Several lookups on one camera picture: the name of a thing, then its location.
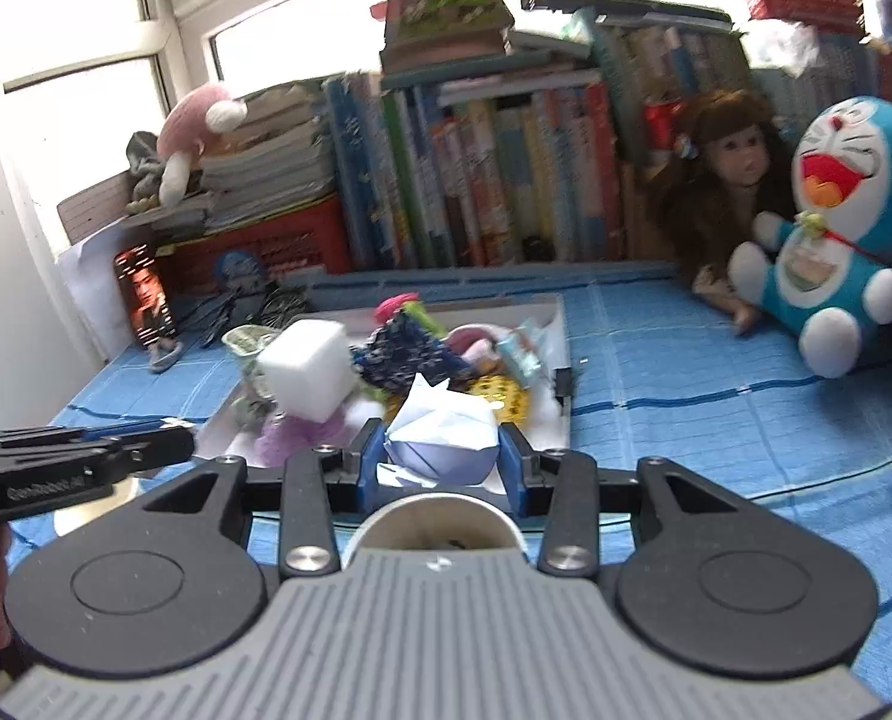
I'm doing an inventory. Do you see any white foam block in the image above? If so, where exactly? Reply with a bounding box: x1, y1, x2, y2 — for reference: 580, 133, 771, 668
256, 318, 362, 422

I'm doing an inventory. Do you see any brown haired doll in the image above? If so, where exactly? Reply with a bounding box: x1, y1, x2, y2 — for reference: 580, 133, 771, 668
650, 88, 801, 336

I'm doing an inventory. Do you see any row of upright books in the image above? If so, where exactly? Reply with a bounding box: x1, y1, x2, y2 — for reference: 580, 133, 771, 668
324, 13, 756, 272

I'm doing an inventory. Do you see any grey figurine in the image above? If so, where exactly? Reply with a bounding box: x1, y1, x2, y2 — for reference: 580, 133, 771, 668
123, 130, 167, 216

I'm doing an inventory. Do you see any blue cat plush toy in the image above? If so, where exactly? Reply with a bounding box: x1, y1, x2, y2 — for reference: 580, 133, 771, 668
728, 95, 892, 381

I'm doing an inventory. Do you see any pastel fabric scrunchie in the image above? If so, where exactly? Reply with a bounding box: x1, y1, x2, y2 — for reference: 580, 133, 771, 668
219, 322, 283, 377

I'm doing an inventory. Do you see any clear plastic packet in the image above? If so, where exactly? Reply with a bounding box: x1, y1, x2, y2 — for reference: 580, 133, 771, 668
492, 317, 549, 392

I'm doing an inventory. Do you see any paper house model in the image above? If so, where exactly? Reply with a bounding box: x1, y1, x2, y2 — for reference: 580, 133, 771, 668
369, 0, 519, 77

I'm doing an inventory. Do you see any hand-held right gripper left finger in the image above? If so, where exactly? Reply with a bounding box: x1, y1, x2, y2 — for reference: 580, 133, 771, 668
134, 416, 388, 580

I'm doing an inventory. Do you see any gold sequin pillow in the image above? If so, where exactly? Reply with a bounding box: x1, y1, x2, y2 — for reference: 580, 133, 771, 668
462, 373, 531, 422

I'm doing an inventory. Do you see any green and pink scrunchie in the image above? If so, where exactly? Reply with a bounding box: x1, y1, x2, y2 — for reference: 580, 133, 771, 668
373, 295, 448, 336

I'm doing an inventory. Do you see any pink towel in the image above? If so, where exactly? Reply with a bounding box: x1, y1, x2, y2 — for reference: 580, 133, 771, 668
444, 323, 508, 366

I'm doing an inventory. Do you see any red can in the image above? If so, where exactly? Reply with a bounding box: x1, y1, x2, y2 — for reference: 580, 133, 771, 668
642, 100, 688, 164

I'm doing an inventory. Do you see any pink plush toy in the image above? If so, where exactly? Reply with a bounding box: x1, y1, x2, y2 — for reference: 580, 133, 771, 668
155, 82, 250, 205

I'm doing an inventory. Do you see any blue grid tablecloth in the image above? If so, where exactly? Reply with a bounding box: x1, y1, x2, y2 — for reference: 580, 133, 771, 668
7, 259, 892, 695

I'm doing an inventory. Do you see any stack of flat books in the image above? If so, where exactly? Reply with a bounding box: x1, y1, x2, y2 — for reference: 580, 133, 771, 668
189, 81, 340, 235

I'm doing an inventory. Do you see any white window frame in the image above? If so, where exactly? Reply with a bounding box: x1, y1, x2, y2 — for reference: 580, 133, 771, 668
2, 0, 387, 107

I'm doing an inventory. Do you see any white paper boat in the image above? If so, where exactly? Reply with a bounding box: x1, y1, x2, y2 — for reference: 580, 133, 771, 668
380, 373, 504, 487

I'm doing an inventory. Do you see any grey grid board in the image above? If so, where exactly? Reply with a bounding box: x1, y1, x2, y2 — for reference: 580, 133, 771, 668
58, 175, 130, 242

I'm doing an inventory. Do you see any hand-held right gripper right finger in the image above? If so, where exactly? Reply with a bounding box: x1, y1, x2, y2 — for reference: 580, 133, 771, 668
495, 422, 756, 580

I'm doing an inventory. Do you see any black bicycle model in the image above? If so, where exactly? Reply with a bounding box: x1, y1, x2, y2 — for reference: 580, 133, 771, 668
182, 280, 313, 347

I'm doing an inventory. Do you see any white board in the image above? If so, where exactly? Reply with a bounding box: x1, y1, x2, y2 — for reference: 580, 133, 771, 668
58, 227, 130, 362

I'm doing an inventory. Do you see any purple fluffy cloth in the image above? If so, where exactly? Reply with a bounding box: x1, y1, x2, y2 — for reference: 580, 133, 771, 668
253, 411, 343, 467

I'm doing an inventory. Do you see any red plastic crate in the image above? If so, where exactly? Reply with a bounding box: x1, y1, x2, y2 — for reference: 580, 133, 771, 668
167, 197, 355, 295

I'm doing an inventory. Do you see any blue floral fabric pouch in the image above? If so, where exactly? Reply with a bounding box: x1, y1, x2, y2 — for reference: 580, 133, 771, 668
350, 310, 478, 396

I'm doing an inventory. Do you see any white shallow tray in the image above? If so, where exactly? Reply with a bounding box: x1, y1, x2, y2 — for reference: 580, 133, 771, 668
193, 291, 579, 460

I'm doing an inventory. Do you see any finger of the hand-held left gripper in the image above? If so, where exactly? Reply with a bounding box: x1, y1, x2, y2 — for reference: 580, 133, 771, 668
78, 424, 196, 482

